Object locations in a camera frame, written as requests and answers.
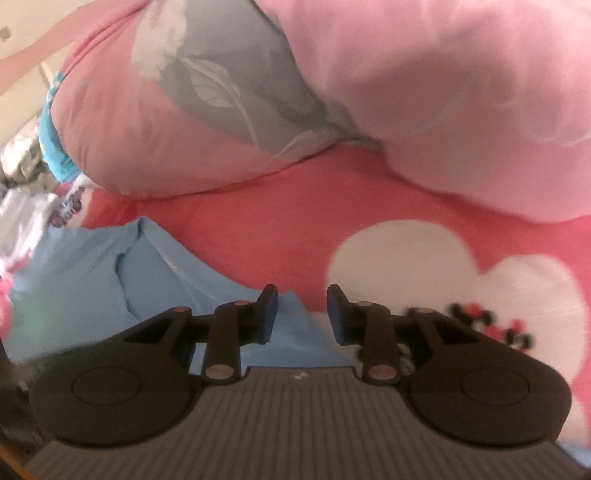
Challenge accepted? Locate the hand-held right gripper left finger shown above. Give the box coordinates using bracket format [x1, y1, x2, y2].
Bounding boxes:
[122, 285, 279, 384]

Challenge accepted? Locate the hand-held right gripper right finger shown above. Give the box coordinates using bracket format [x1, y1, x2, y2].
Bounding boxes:
[327, 285, 481, 384]

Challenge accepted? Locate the light blue t-shirt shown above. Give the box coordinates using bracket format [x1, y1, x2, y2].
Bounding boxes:
[4, 217, 356, 370]

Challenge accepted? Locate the red floral blanket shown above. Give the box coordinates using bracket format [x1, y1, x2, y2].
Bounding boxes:
[0, 143, 591, 462]

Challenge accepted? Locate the grey and white patterned cloth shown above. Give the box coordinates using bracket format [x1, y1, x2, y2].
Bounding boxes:
[0, 134, 49, 190]

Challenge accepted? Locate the teal cloth with yellow dot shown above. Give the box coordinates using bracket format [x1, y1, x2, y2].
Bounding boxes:
[38, 69, 90, 183]

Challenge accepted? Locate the pink and grey floral quilt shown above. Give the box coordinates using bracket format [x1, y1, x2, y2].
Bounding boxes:
[46, 0, 591, 224]

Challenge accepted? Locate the pink and white headboard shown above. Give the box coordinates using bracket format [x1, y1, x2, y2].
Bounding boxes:
[0, 0, 139, 97]

